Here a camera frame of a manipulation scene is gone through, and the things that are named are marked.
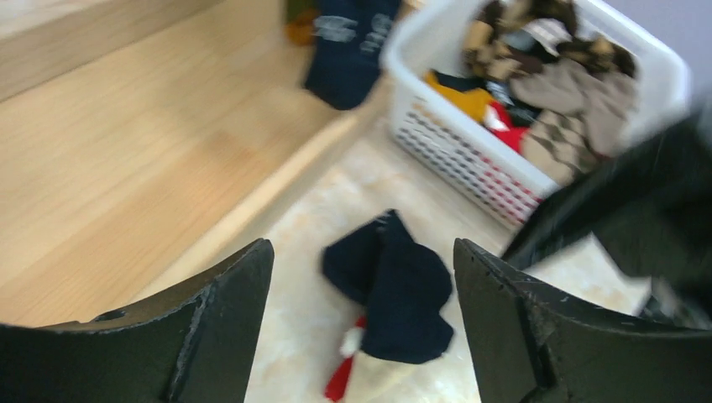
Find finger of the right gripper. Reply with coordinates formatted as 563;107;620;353
501;108;711;310

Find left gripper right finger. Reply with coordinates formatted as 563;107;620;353
453;238;711;402

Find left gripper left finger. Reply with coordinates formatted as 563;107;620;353
1;238;275;402

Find navy blue sock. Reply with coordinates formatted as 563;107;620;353
303;0;402;111

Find olive striped sock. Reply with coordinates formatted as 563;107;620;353
284;0;320;46

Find grey tan sock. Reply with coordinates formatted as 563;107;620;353
509;59;638;156

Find red white striped sock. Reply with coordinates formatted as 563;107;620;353
483;101;529;154

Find white plastic laundry basket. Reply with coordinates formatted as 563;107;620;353
381;1;692;227

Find mustard yellow sock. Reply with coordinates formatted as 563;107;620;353
423;71;494;123

